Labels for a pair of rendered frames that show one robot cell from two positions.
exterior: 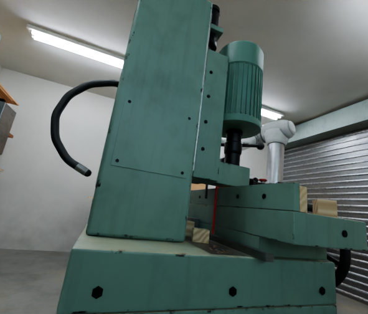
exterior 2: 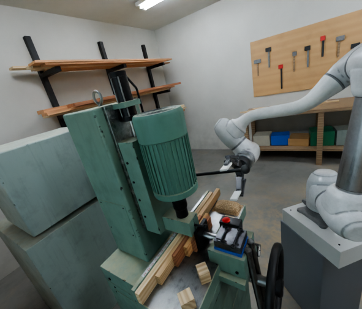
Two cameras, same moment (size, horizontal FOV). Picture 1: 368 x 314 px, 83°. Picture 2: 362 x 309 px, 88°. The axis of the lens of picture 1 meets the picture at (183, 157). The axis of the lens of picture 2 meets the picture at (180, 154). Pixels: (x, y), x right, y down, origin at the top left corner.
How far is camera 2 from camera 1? 1.04 m
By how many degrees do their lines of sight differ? 64
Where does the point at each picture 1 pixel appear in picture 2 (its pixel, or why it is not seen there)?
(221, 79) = (135, 166)
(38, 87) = (177, 30)
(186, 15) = (89, 137)
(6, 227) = (203, 137)
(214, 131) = (146, 205)
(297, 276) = not seen: outside the picture
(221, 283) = not seen: hidden behind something
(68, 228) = not seen: hidden behind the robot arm
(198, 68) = (113, 174)
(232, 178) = (177, 228)
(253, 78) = (153, 160)
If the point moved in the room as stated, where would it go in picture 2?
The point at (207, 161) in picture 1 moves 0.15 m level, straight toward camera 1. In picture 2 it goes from (150, 223) to (116, 242)
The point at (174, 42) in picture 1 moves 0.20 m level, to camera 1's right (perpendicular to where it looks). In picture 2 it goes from (95, 161) to (112, 173)
